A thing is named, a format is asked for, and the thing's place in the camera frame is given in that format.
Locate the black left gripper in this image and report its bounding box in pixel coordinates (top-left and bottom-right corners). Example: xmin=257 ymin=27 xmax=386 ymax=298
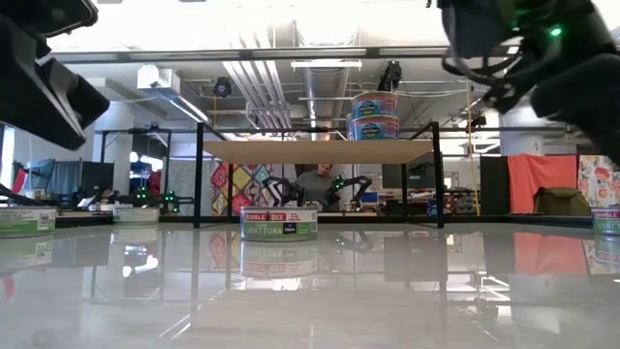
xmin=0 ymin=0 xmax=111 ymax=150

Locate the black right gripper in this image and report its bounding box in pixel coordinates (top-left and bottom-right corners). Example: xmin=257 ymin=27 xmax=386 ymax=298
xmin=483 ymin=0 xmax=620 ymax=165

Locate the white round column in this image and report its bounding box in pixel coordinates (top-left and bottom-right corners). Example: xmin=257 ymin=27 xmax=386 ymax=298
xmin=92 ymin=100 xmax=137 ymax=209
xmin=498 ymin=109 xmax=546 ymax=156

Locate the grey-blue cloth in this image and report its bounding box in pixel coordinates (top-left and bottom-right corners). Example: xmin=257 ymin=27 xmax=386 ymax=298
xmin=12 ymin=158 xmax=83 ymax=205

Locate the floral cloth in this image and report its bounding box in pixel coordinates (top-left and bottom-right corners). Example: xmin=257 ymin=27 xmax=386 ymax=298
xmin=576 ymin=153 xmax=620 ymax=209

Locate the orange cloth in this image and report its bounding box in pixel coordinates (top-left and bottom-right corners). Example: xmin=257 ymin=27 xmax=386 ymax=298
xmin=507 ymin=153 xmax=579 ymax=215

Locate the white ceiling box unit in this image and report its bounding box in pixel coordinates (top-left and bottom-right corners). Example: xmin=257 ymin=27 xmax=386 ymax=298
xmin=137 ymin=64 xmax=181 ymax=98

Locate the black panel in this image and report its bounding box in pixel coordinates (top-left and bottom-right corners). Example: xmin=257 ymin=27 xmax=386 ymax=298
xmin=479 ymin=154 xmax=511 ymax=216

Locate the colourful patchwork quilt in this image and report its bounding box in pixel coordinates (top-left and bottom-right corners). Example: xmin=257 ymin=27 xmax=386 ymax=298
xmin=208 ymin=163 xmax=282 ymax=217

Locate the white ceiling light fixture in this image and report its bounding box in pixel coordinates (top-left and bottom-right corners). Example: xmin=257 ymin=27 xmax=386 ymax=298
xmin=290 ymin=59 xmax=363 ymax=72

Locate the person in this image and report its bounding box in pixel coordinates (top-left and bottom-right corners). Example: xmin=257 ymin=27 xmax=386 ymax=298
xmin=295 ymin=163 xmax=340 ymax=212

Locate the white glossy table sheet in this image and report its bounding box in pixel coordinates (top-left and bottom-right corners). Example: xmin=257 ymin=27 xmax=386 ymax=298
xmin=0 ymin=221 xmax=620 ymax=349

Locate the black background station frame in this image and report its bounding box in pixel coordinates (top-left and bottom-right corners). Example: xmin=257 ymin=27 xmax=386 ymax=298
xmin=94 ymin=124 xmax=173 ymax=214
xmin=438 ymin=124 xmax=582 ymax=135

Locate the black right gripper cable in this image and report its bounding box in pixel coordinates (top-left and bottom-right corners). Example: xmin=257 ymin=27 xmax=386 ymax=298
xmin=441 ymin=36 xmax=563 ymax=91

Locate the yellow hanging rope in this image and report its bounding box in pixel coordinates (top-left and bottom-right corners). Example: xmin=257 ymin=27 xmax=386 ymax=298
xmin=464 ymin=84 xmax=481 ymax=217

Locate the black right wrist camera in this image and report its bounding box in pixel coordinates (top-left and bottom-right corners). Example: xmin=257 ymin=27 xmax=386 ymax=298
xmin=437 ymin=0 xmax=517 ymax=60

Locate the black aluminium table frame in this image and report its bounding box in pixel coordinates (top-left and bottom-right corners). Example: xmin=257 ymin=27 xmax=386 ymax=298
xmin=55 ymin=212 xmax=595 ymax=229

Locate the grey overhead frame beam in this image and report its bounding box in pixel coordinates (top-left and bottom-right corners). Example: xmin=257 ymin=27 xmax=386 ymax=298
xmin=52 ymin=43 xmax=451 ymax=67

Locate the wooden shelf with black frame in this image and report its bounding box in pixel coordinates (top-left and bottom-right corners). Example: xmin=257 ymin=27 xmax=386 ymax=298
xmin=192 ymin=120 xmax=445 ymax=230

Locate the silver ribbed air duct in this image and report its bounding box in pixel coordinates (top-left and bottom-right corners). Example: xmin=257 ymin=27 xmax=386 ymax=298
xmin=302 ymin=67 xmax=350 ymax=142

